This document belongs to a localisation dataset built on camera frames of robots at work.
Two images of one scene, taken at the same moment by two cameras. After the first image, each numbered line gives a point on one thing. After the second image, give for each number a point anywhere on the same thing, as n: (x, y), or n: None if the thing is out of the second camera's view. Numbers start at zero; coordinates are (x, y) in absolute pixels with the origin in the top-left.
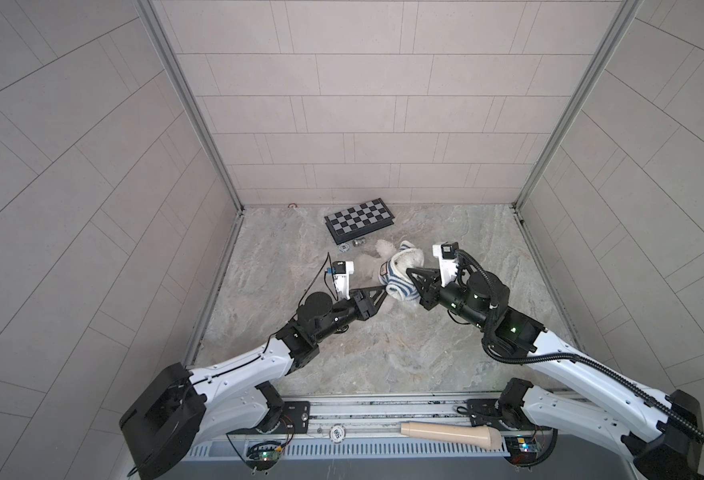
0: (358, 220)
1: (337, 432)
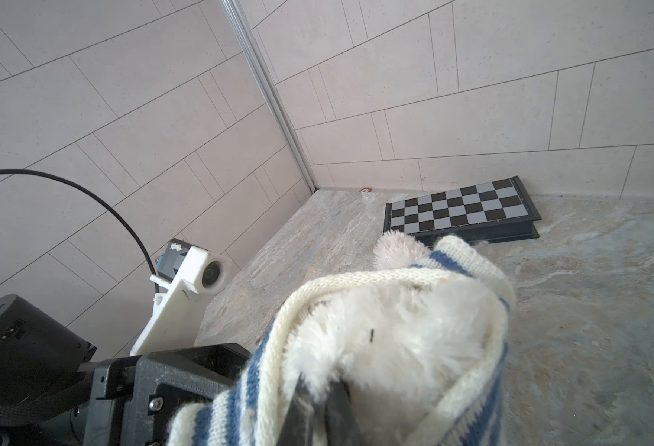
0: (484, 212)
1: None
